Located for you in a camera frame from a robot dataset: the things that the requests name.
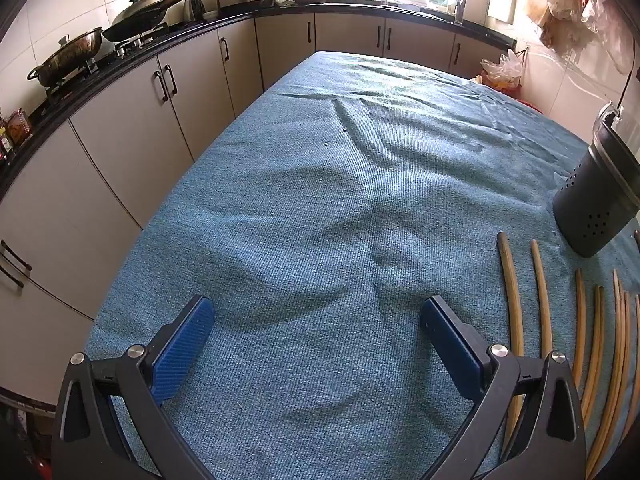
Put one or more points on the blue table cloth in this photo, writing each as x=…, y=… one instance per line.
x=325, y=210

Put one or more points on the steel wok lid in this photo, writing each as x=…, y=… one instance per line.
x=142, y=7

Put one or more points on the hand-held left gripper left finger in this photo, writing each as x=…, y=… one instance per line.
x=182, y=345

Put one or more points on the black kitchen countertop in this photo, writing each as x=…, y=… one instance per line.
x=350, y=10

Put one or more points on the tan hanging plastic bags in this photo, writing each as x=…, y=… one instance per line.
x=555, y=5

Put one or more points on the beige kitchen base cabinets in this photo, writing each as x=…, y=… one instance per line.
x=125, y=125

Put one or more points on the dark grey chopstick holder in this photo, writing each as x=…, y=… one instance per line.
x=595, y=200

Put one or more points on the dark kettle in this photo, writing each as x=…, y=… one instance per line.
x=192, y=8

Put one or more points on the yellow white plastic bag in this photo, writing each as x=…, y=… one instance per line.
x=500, y=72

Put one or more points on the set of wooden chopsticks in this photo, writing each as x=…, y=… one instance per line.
x=510, y=290

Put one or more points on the countertop utensil cup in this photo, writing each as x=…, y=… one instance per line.
x=459, y=12

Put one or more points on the gas stove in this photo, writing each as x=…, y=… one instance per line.
x=130, y=47

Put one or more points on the clear hanging plastic bag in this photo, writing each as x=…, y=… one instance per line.
x=610, y=25

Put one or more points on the black wok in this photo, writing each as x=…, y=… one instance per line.
x=135, y=30

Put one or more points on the red basin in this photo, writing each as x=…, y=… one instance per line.
x=531, y=106

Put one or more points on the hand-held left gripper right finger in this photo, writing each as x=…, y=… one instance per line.
x=452, y=345

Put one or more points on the red seasoning packets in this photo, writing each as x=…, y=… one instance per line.
x=17, y=127

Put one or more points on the stainless steel wok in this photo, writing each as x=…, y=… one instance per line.
x=67, y=52

